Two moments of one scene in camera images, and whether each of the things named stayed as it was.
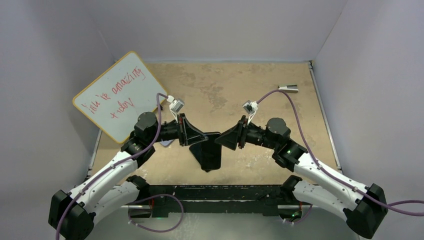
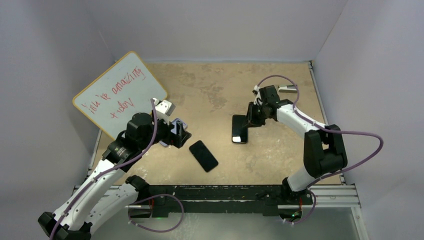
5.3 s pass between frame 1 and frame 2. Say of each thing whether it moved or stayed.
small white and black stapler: stayed
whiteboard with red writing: stayed
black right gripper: moved
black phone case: moved
